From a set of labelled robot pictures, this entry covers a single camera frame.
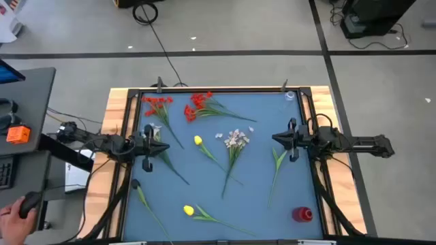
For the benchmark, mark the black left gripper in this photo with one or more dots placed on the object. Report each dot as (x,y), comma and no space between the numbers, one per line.
(147,149)

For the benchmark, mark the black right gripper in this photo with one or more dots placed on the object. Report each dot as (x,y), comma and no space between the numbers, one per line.
(298,139)

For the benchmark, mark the white flower bunch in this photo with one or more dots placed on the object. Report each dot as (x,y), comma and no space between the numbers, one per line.
(235,141)
(168,161)

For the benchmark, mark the red flower bunch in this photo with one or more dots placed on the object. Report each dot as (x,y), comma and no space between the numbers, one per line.
(199,100)
(163,112)

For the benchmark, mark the yellow tulip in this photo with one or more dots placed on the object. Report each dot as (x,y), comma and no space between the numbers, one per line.
(188,210)
(198,140)

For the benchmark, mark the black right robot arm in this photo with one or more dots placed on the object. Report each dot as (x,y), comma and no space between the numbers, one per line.
(361,143)

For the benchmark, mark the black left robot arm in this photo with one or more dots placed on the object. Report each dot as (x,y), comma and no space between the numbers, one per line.
(112,144)

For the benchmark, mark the clear glass vase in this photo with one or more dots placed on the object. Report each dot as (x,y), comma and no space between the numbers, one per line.
(289,96)

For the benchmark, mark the red vase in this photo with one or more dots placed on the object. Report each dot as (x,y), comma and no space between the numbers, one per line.
(301,214)

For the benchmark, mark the blue table mat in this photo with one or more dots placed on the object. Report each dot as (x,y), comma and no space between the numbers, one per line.
(252,160)

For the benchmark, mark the white box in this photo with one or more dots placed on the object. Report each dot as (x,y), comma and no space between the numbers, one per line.
(76,177)

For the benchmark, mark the black desk beam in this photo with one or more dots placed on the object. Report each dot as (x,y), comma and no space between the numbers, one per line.
(68,154)

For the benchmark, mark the grey keyboard tray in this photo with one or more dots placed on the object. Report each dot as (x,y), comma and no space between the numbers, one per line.
(30,173)

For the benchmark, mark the grey desk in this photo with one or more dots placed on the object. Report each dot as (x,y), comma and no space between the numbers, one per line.
(34,102)

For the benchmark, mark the orange cube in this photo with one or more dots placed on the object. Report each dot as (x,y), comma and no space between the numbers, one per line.
(18,134)

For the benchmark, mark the black computer mouse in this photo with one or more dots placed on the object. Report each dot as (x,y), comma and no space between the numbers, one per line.
(29,202)

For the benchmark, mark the small black floor box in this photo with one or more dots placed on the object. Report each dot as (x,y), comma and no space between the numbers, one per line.
(126,2)

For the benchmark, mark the black headphones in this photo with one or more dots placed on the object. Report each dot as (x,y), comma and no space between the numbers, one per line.
(12,105)

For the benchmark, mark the large black equipment box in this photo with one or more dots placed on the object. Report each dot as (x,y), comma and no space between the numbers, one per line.
(374,13)

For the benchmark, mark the black keyboard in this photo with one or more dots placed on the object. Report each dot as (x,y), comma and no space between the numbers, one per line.
(5,173)

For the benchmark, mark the person's hand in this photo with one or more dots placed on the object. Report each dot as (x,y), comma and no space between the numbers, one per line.
(13,228)

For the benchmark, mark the desk monitor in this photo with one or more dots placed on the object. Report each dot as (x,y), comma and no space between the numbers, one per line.
(8,75)

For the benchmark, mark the grey frame post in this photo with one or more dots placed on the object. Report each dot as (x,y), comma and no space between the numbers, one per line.
(284,85)
(159,85)

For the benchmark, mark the black table frame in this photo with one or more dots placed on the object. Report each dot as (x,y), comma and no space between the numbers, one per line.
(221,90)

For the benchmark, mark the white bracket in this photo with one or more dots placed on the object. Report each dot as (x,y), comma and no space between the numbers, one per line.
(316,242)
(127,243)

